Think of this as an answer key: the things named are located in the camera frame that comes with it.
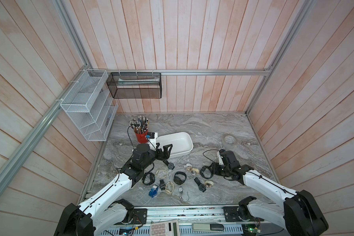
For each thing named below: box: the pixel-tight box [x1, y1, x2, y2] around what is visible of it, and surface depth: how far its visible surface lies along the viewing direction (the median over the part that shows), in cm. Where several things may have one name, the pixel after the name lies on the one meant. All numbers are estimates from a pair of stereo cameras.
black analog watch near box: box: [162, 158, 176, 171], surface depth 92 cm
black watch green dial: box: [193, 177, 207, 193], surface depth 85 cm
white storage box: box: [155, 131, 194, 157], surface depth 102 cm
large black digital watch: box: [173, 171, 187, 186], surface depth 88 cm
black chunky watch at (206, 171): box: [199, 163, 214, 179], surface depth 88 cm
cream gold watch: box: [204, 180, 215, 188], surface depth 82 cm
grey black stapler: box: [191, 223, 225, 233], surface depth 70 cm
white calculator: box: [149, 219, 180, 236], surface depth 70 cm
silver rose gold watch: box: [185, 163, 193, 172], surface depth 92 cm
